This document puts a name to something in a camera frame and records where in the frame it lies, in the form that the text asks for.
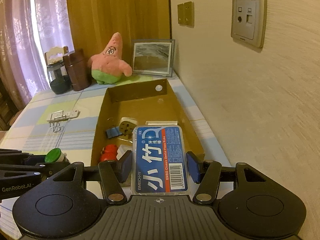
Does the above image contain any framed sand picture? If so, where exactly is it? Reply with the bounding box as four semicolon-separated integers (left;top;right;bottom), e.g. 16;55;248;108
131;39;175;77

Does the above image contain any white plug adapter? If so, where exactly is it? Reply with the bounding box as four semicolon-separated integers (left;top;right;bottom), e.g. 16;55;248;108
119;117;138;139

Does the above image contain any checkered tablecloth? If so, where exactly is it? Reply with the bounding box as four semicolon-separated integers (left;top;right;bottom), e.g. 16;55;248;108
1;74;230;166

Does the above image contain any white remote control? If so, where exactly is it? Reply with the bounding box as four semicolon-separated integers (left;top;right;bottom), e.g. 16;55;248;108
46;110;80;122

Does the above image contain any white small box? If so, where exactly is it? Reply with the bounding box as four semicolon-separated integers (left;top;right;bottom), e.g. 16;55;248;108
117;145;132;160

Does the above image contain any brown metal thermos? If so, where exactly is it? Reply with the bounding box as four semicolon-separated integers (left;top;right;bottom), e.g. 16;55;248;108
63;49;91;91

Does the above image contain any beige double wall socket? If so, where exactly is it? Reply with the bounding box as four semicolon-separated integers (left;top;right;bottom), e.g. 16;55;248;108
177;1;194;28

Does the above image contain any pink starfish plush toy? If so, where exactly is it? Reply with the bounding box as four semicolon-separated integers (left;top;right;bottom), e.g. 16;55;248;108
87;32;132;85

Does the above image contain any cream wooden chair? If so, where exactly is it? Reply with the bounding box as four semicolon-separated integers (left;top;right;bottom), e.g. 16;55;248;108
44;46;69;66

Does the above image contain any wooden wall panel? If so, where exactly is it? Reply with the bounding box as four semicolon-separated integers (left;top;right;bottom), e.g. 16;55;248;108
67;0;171;62

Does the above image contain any green cap small bottle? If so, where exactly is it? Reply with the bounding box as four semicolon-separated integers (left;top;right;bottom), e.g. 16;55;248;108
44;148;66;163

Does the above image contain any purple lace curtain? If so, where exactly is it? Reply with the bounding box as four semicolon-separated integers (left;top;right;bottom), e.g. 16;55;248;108
1;0;74;109

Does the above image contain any red toy object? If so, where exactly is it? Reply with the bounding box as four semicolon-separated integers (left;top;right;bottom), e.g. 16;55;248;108
100;144;118;162

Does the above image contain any clear toothpick box blue label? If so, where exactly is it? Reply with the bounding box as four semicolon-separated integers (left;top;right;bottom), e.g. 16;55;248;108
131;125;189;196

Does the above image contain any silver wall data socket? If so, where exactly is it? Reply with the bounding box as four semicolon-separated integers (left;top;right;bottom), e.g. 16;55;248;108
231;0;267;49

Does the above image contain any cardboard box tray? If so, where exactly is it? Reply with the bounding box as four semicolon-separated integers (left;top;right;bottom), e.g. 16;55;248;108
91;79;205;166

